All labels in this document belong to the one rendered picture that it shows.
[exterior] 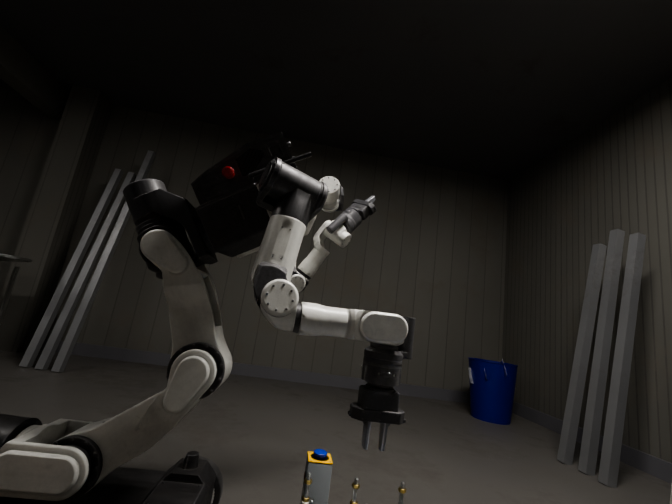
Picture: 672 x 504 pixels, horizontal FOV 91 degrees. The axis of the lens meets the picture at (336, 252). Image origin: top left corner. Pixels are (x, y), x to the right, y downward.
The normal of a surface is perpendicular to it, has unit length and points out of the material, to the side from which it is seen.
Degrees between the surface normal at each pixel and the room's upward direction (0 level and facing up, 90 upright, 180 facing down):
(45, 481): 90
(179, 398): 90
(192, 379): 90
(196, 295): 114
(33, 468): 90
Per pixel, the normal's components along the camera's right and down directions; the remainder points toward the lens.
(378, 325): 0.21, -0.17
